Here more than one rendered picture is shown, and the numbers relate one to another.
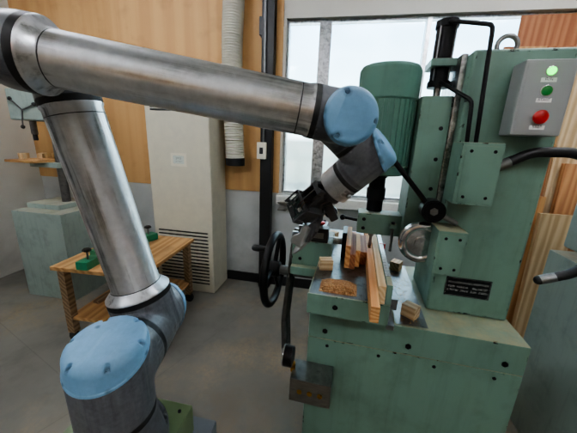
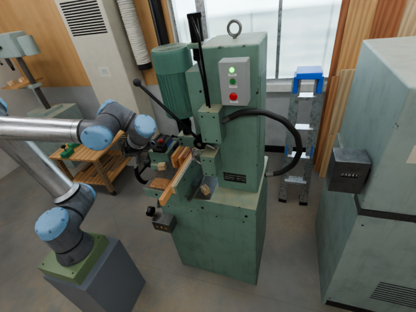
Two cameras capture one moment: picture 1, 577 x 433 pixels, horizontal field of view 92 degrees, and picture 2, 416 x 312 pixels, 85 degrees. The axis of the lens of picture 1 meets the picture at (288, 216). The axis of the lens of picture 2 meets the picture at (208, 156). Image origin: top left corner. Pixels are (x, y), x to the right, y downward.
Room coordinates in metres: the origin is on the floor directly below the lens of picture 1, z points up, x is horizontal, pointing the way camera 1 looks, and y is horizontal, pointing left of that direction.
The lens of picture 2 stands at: (-0.13, -0.60, 1.69)
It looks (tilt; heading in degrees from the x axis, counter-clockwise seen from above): 36 degrees down; 12
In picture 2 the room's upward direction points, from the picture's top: 9 degrees counter-clockwise
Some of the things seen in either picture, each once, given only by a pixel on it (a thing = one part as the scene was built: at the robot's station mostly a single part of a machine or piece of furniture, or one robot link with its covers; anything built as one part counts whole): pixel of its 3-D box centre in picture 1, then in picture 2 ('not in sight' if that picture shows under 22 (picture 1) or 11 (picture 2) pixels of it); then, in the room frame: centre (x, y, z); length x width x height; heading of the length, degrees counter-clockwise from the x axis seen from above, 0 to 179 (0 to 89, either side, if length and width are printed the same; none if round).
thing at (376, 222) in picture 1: (378, 224); (192, 140); (0.91, -0.30, 1.03); 0.14 x 0.07 x 0.09; 77
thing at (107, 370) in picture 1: (113, 370); (59, 228); (0.47, 0.35, 0.82); 0.17 x 0.15 x 0.18; 3
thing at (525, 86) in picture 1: (536, 100); (234, 82); (0.71, -0.57, 1.40); 0.10 x 0.06 x 0.16; 77
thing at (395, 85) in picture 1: (384, 123); (177, 82); (0.92, -0.28, 1.35); 0.18 x 0.18 x 0.31
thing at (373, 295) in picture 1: (368, 258); (189, 160); (0.87, -0.27, 0.92); 0.66 x 0.02 x 0.04; 167
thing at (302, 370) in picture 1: (311, 383); (164, 222); (0.69, -0.09, 0.58); 0.12 x 0.08 x 0.08; 77
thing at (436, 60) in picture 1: (444, 55); (198, 36); (0.88, -0.42, 1.54); 0.08 x 0.08 x 0.17; 77
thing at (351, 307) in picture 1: (336, 261); (178, 158); (0.95, -0.18, 0.87); 0.61 x 0.30 x 0.06; 167
